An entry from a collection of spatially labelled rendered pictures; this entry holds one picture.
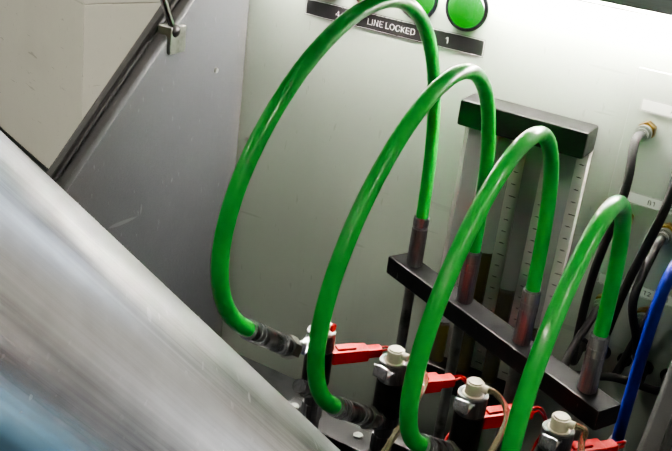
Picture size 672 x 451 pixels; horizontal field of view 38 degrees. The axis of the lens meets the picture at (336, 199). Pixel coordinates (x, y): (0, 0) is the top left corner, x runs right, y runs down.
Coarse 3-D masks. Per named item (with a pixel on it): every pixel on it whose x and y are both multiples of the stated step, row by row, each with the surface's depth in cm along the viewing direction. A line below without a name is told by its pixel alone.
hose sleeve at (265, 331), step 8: (256, 328) 81; (264, 328) 83; (240, 336) 82; (256, 336) 81; (264, 336) 82; (272, 336) 84; (280, 336) 85; (288, 336) 88; (256, 344) 83; (264, 344) 83; (272, 344) 84; (280, 344) 85; (288, 344) 87; (280, 352) 87; (288, 352) 88
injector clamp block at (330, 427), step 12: (300, 408) 103; (324, 420) 101; (336, 420) 101; (324, 432) 99; (336, 432) 100; (348, 432) 100; (360, 432) 100; (336, 444) 99; (348, 444) 98; (360, 444) 98
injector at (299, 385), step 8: (328, 336) 93; (328, 344) 93; (328, 352) 94; (304, 360) 95; (328, 360) 94; (304, 368) 95; (328, 368) 95; (304, 376) 95; (328, 376) 95; (296, 384) 93; (304, 384) 93; (296, 392) 93; (304, 392) 93; (304, 400) 97; (312, 400) 96; (304, 408) 97; (312, 408) 96; (320, 408) 97; (304, 416) 97; (312, 416) 97; (320, 416) 97
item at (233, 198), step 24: (384, 0) 84; (408, 0) 88; (336, 24) 79; (312, 48) 77; (432, 48) 96; (288, 72) 76; (432, 72) 98; (288, 96) 75; (264, 120) 74; (432, 120) 102; (264, 144) 74; (432, 144) 103; (240, 168) 73; (432, 168) 105; (240, 192) 73; (216, 240) 73; (216, 264) 74; (216, 288) 75
